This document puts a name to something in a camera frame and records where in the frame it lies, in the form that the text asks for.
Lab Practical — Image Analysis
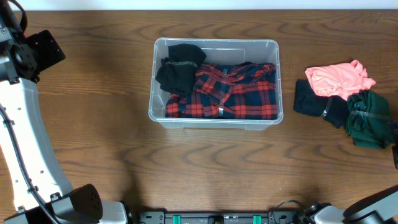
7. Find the black garment with tape band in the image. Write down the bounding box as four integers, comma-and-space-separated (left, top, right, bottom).
155, 44, 206, 96

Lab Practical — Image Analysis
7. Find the red blue plaid shirt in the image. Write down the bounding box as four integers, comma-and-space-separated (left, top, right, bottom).
165, 62, 278, 120

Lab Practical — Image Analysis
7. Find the salmon pink garment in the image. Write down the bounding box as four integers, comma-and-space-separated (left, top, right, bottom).
305, 60, 376, 101

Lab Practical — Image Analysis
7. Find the dark green garment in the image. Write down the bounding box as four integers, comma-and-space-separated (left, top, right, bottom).
345, 90, 393, 149

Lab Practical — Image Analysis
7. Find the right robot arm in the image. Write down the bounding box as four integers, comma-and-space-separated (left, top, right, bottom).
294, 185, 397, 224

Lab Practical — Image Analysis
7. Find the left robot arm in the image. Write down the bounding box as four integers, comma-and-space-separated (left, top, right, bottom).
1, 0, 131, 224

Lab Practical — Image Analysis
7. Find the clear plastic storage bin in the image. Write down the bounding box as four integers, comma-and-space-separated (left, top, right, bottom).
148, 37, 284, 131

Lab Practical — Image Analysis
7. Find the small black folded garment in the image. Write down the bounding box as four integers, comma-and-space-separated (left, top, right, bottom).
293, 80, 348, 128

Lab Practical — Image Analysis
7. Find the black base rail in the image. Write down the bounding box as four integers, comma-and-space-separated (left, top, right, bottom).
139, 211, 300, 224

